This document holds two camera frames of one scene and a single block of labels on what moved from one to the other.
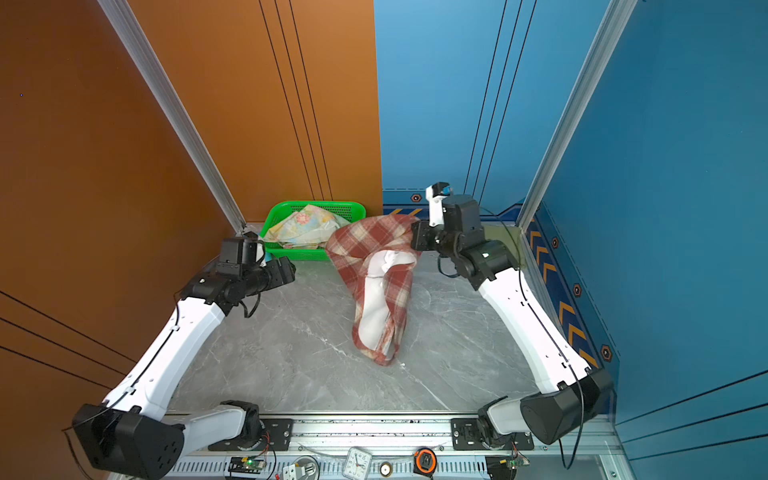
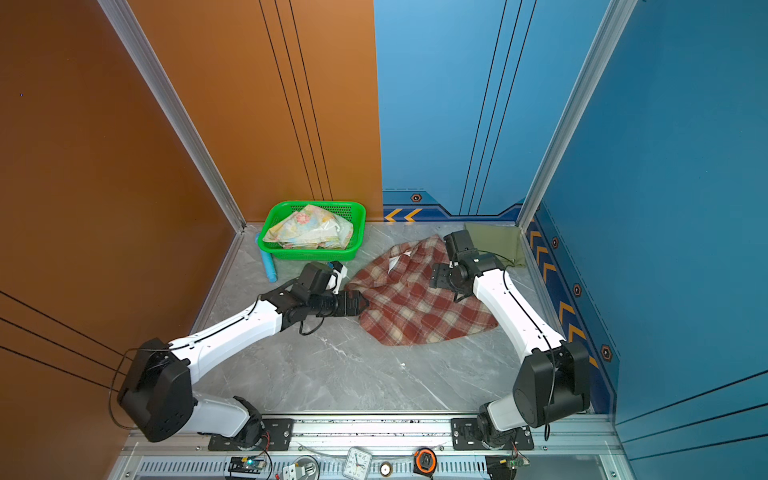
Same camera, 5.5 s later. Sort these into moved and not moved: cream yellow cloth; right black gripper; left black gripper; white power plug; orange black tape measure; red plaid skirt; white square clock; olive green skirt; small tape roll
Moved: right black gripper; red plaid skirt; left black gripper
Not moved: cream yellow cloth; orange black tape measure; white square clock; small tape roll; olive green skirt; white power plug
